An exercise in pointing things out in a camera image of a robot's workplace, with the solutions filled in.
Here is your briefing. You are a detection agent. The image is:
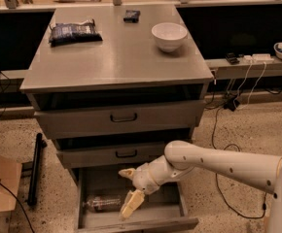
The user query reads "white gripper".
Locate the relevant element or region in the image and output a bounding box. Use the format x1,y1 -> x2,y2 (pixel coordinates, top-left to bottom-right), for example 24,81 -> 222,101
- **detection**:
119,163 -> 161,220

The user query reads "clear plastic water bottle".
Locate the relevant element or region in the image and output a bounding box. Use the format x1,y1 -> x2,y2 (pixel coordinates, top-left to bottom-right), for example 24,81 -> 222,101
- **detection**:
83,195 -> 122,213

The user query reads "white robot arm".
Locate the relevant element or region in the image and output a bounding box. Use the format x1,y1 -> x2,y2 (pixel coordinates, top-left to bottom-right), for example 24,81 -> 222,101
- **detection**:
119,141 -> 282,233

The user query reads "grey middle drawer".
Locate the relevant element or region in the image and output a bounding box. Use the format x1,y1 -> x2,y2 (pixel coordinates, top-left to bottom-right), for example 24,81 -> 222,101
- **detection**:
53,128 -> 194,169

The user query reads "grey drawer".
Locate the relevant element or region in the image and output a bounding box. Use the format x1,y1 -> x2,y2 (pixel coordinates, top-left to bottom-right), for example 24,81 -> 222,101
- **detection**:
53,128 -> 194,169
26,83 -> 207,140
76,163 -> 198,233

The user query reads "grey bottom drawer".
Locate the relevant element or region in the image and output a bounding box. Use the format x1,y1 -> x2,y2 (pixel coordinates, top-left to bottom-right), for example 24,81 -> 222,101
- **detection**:
76,163 -> 198,233

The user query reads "grey top drawer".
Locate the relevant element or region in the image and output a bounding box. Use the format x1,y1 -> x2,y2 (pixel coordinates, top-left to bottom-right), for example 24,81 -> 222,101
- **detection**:
26,83 -> 207,140

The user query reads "grey drawer cabinet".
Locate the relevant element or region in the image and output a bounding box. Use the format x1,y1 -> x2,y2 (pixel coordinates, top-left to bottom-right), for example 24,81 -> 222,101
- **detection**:
19,4 -> 215,180

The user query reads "black tube on floor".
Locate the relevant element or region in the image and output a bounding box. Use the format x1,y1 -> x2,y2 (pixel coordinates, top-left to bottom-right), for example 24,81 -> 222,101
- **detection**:
27,133 -> 47,207

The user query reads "black power adapter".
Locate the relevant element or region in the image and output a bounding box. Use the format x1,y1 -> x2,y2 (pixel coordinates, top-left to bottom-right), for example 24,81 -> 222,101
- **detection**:
224,98 -> 240,112

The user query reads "cardboard box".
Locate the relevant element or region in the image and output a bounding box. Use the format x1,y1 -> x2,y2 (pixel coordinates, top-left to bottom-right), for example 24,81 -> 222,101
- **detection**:
0,155 -> 22,213

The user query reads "white ceramic bowl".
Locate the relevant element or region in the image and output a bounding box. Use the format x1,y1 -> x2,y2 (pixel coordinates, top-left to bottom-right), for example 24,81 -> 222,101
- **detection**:
152,22 -> 188,52

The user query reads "black remote on ledge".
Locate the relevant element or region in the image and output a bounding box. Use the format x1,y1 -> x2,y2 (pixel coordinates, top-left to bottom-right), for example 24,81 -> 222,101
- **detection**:
226,52 -> 239,65

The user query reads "dark blue snack bag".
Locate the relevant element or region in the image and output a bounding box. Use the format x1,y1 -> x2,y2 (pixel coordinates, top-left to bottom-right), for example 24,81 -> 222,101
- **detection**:
49,19 -> 102,47

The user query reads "small dark blue box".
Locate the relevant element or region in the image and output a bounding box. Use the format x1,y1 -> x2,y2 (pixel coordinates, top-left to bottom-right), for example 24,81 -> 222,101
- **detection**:
123,10 -> 140,23

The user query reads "white power strip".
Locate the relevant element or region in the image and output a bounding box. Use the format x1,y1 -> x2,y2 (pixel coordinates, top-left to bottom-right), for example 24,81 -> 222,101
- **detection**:
243,53 -> 274,63

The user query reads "black floor cable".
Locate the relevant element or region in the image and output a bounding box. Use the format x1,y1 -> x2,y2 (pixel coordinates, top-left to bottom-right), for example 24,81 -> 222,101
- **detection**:
210,105 -> 267,220

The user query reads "black cable left floor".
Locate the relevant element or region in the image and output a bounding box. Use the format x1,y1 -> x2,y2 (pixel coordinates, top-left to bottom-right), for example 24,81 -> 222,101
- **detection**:
0,169 -> 36,233

